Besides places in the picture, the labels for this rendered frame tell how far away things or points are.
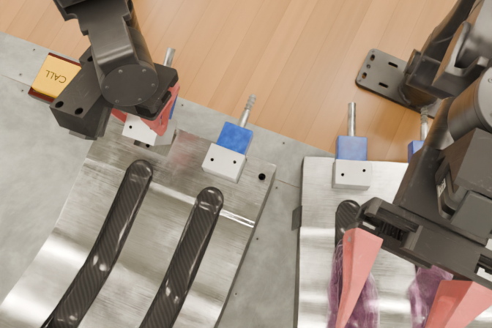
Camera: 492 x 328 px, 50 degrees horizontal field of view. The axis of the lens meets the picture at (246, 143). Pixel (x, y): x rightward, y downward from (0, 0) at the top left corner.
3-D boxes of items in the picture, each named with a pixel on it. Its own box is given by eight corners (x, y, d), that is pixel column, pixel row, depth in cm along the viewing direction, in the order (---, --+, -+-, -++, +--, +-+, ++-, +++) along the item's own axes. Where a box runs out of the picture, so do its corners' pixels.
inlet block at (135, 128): (164, 46, 75) (146, 40, 70) (195, 55, 73) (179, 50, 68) (140, 134, 76) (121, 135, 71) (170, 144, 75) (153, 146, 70)
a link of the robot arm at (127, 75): (182, 87, 54) (146, -4, 44) (103, 117, 53) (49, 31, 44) (156, 18, 61) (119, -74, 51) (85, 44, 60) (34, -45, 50)
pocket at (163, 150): (151, 123, 80) (146, 116, 76) (183, 135, 79) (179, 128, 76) (138, 150, 79) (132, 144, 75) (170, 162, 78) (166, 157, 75)
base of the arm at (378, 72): (490, 120, 76) (506, 79, 78) (362, 64, 79) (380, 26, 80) (468, 135, 84) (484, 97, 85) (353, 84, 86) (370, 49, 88)
